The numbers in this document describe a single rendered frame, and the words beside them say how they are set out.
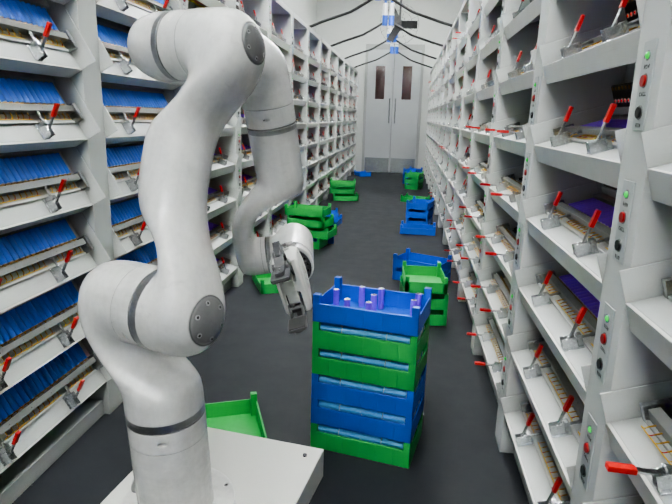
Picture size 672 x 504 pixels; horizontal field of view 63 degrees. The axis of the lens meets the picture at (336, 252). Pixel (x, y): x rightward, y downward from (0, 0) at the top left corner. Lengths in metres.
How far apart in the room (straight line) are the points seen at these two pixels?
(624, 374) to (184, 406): 0.66
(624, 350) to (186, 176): 0.69
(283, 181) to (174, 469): 0.51
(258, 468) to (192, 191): 0.54
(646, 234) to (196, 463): 0.75
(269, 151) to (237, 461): 0.58
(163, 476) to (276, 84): 0.65
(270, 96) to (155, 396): 0.52
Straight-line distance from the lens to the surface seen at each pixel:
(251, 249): 1.09
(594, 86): 1.58
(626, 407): 0.97
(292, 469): 1.08
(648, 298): 0.91
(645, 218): 0.88
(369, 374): 1.57
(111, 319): 0.83
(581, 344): 1.21
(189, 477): 0.94
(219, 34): 0.80
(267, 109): 0.98
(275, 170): 1.01
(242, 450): 1.14
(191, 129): 0.81
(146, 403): 0.87
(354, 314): 1.51
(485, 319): 2.37
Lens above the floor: 0.96
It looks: 14 degrees down
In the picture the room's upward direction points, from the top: 2 degrees clockwise
